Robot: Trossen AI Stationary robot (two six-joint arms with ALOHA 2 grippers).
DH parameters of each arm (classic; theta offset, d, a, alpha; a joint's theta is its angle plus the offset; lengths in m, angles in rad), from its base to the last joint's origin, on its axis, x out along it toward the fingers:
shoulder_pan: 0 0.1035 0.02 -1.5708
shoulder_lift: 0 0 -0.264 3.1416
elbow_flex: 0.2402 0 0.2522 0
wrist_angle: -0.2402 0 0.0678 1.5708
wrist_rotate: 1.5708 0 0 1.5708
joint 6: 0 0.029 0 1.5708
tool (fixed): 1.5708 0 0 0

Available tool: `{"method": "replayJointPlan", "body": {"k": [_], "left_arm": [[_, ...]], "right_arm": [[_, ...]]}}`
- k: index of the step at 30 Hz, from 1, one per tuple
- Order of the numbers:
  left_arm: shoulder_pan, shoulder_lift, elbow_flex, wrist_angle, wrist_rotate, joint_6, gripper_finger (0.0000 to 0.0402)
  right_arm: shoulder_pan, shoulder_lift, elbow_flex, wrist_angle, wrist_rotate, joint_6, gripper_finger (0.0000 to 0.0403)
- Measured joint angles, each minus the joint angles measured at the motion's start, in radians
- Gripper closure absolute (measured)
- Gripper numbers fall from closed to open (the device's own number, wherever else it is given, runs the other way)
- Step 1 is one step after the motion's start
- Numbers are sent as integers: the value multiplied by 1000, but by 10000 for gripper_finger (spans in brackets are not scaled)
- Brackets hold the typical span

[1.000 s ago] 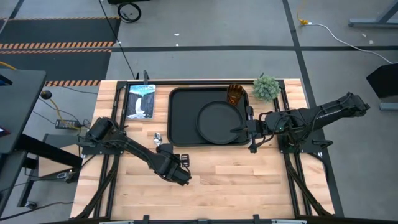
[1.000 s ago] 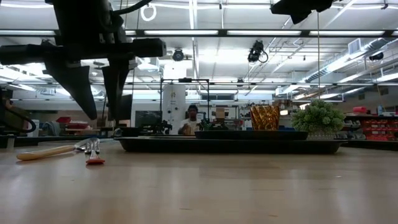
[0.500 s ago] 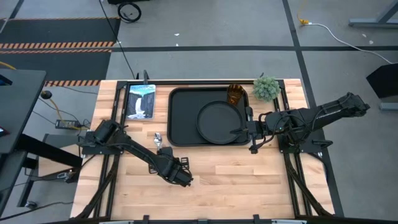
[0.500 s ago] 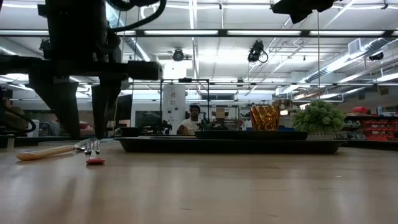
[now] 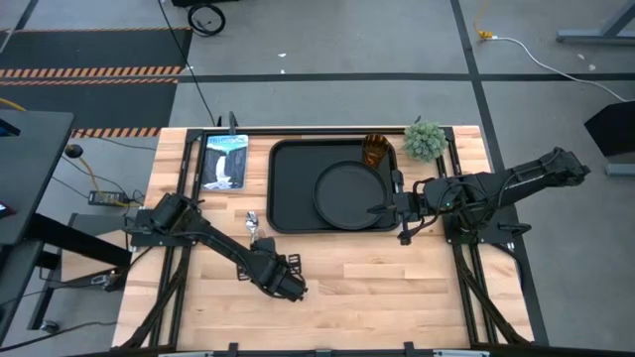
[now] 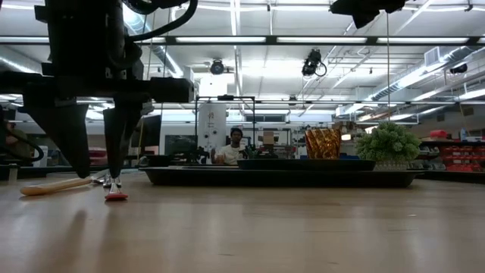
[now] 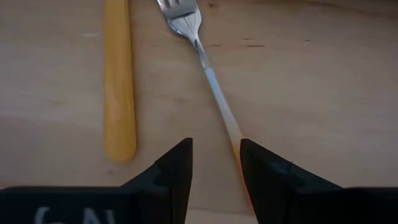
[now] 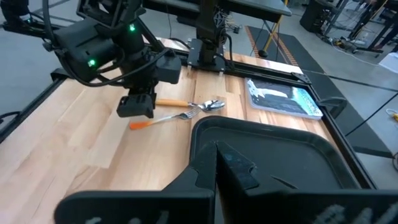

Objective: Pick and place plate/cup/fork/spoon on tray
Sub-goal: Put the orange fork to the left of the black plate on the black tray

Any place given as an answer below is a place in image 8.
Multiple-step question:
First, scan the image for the fork with orange handle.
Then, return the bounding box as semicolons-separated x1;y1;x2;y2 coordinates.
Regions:
129;106;202;131

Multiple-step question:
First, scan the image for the waterfall cover book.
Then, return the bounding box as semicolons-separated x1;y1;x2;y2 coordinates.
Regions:
244;77;324;121

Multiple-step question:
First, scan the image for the black plastic tray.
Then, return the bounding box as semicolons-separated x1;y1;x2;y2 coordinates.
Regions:
189;115;363;191

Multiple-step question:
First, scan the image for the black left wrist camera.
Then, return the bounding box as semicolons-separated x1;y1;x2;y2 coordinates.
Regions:
155;55;183;85

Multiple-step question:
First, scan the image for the yellow pole with black foot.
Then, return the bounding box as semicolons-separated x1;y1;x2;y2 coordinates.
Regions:
257;0;289;59

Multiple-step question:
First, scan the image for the black table edge clamp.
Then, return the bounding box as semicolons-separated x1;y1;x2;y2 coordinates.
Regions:
317;96;348;119

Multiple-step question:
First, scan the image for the white floor cable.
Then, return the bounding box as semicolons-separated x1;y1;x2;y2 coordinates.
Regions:
330;36;381;67

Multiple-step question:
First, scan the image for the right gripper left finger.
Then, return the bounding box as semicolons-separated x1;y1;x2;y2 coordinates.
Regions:
54;141;217;224

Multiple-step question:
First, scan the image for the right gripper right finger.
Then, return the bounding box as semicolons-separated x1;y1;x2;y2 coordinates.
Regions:
216;141;398;224

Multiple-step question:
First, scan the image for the dark grey desk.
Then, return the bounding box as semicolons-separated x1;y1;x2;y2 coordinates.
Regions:
142;0;293;24

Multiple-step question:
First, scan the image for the black hazard-striped floor mat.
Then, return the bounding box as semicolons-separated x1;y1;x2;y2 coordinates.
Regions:
244;24;326;75

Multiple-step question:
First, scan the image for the black aluminium table frame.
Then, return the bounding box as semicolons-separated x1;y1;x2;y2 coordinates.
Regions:
0;39;393;190

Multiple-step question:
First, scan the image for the spoon with wooden handle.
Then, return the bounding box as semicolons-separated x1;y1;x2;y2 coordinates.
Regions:
155;98;226;113

